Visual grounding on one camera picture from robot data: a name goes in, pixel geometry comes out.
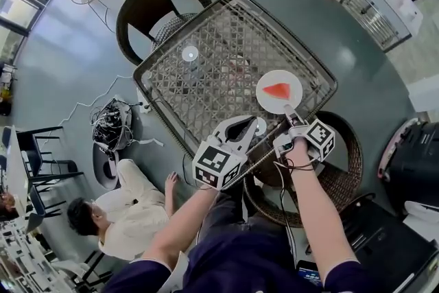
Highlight tangled bundle of cables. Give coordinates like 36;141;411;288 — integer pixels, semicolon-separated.
90;97;135;152

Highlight black frame chair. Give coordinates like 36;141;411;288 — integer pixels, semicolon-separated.
16;126;85;218

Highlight black smartphone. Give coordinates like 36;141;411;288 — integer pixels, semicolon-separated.
296;259;324;288

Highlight white round plate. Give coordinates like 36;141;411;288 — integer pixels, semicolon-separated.
255;69;304;115

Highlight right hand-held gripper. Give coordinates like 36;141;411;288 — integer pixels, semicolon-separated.
272;104;335;163

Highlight white desk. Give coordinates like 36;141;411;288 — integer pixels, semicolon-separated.
4;125;32;217

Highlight white cabinet with grille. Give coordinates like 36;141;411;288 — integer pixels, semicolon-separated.
340;0;425;53

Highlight grey round stool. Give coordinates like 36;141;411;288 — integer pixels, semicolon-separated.
91;143;121;190

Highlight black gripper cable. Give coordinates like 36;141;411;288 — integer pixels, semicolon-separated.
273;159;318;267

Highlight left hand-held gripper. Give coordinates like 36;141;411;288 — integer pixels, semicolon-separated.
191;115;259;191

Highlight person's dark trousers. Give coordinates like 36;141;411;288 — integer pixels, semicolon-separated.
197;181;292;251

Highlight person's dark navy shirt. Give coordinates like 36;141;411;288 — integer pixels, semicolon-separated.
102;231;380;293

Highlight glass wicker table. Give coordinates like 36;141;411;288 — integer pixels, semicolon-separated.
132;0;339;189

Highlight red watermelon slice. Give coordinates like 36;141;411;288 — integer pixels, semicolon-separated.
262;82;293;101

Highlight dark wicker armchair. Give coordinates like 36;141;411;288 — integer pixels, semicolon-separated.
115;0;213;67
242;109;364;229

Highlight person's left forearm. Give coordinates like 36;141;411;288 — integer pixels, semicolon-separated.
141;185;220;266

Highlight person's right forearm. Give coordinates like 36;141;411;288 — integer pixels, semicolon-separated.
285;139;360;283

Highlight white floor cable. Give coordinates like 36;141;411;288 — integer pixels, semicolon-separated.
43;74;134;135

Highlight black flat case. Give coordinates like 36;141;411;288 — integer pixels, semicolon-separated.
341;194;439;293

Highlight white cluttered shelf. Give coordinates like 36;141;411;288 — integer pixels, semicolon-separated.
0;218;71;293

